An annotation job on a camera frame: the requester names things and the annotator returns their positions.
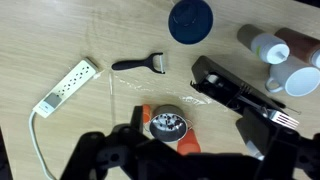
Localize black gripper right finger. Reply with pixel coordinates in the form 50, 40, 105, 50
235, 107, 282, 158

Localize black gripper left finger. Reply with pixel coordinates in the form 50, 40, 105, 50
130, 105, 145, 133

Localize black peeler white blade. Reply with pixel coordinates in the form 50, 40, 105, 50
111, 52, 166, 75

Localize black plastic utensil holder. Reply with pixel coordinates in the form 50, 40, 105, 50
190, 55, 286, 118

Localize silver metal fork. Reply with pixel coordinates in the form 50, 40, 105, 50
238, 94, 300, 130

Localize dark red beans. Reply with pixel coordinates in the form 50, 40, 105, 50
155, 114, 183, 132

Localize small steel pot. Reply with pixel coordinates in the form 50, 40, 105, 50
148, 104, 195, 144

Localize large orange plastic cup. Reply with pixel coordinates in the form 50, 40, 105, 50
176, 128, 202, 157

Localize white ceramic mug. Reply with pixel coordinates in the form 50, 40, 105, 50
265, 54, 320, 98

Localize white power strip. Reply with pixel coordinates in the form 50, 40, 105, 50
32, 57, 100, 119

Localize grey plug adapter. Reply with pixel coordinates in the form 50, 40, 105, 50
44, 93, 61, 110

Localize squeeze bottle yellow label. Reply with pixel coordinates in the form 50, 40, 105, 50
236, 23, 291, 65

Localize squeeze bottle reddish sauce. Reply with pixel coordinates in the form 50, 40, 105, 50
274, 27, 320, 69

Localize dark blue plastic cup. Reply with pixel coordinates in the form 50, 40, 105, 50
168, 0, 214, 45

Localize thin tool black handle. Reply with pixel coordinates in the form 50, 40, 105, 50
269, 98, 303, 116

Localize white power cord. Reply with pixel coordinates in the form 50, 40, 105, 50
28, 110, 58, 180

